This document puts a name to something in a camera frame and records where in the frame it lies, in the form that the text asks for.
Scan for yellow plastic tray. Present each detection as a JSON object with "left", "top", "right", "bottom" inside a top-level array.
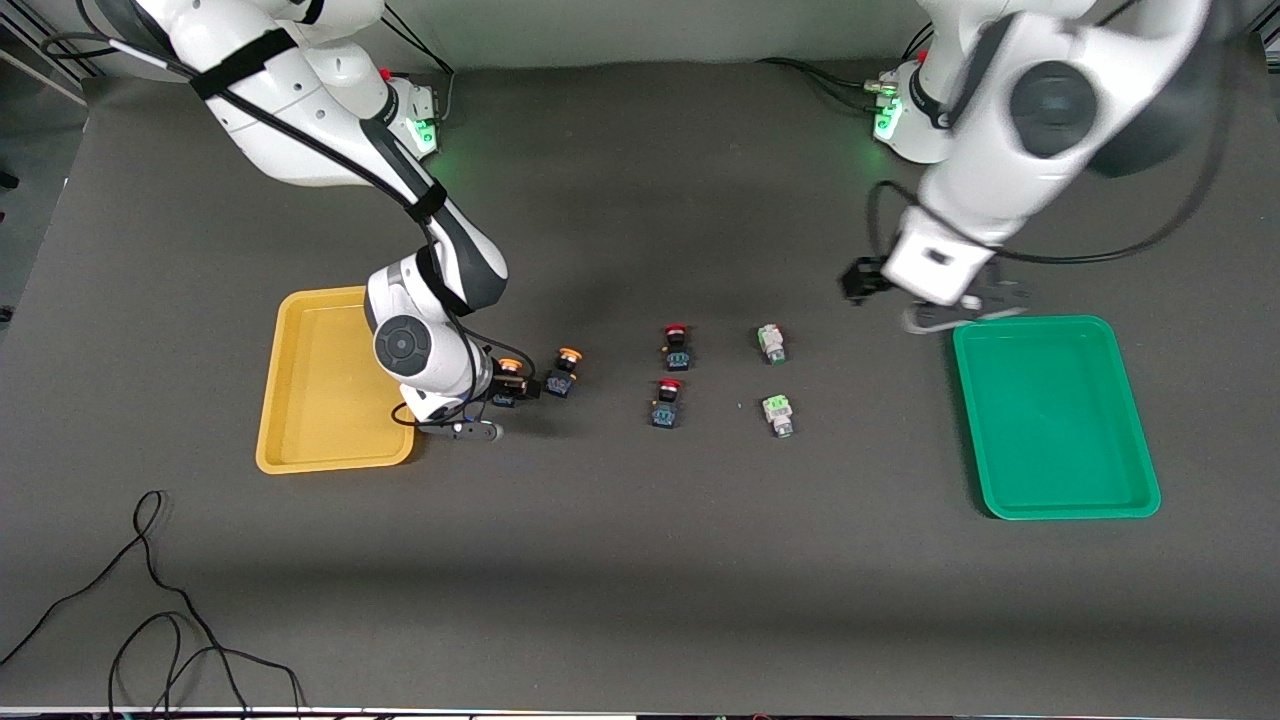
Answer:
[{"left": 256, "top": 287, "right": 416, "bottom": 474}]

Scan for green plastic tray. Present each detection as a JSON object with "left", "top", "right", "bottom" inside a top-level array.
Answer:
[{"left": 952, "top": 316, "right": 1162, "bottom": 521}]

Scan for dark gray table mat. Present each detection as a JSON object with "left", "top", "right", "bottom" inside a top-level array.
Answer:
[{"left": 0, "top": 45, "right": 1280, "bottom": 713}]

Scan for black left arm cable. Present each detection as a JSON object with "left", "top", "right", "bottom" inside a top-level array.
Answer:
[{"left": 865, "top": 0, "right": 1241, "bottom": 266}]

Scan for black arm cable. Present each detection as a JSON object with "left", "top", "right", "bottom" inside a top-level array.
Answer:
[
  {"left": 865, "top": 0, "right": 1241, "bottom": 266},
  {"left": 40, "top": 30, "right": 511, "bottom": 431}
]

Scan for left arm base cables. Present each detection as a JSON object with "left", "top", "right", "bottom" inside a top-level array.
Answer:
[{"left": 755, "top": 25, "right": 936, "bottom": 111}]

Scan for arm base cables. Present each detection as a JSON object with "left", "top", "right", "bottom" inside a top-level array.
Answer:
[
  {"left": 383, "top": 5, "right": 457, "bottom": 126},
  {"left": 755, "top": 25, "right": 936, "bottom": 111}
]

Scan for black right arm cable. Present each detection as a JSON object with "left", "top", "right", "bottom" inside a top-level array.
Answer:
[{"left": 40, "top": 30, "right": 511, "bottom": 431}]

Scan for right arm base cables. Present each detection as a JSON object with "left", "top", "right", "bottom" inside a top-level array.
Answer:
[{"left": 383, "top": 5, "right": 457, "bottom": 126}]

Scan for thin black loose cable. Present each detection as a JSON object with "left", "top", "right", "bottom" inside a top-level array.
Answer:
[
  {"left": 108, "top": 612, "right": 306, "bottom": 719},
  {"left": 0, "top": 490, "right": 251, "bottom": 717}
]

